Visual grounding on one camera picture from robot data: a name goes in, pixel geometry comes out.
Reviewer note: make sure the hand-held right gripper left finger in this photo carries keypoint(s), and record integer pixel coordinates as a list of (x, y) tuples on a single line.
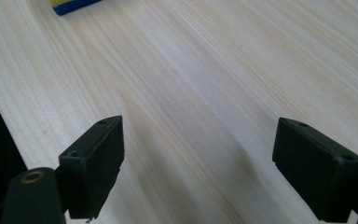
[(90, 174)]

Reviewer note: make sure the yellow and blue sponge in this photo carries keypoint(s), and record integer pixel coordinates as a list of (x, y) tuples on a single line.
[(66, 5)]

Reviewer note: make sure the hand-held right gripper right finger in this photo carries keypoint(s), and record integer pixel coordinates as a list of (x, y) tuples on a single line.
[(317, 174)]

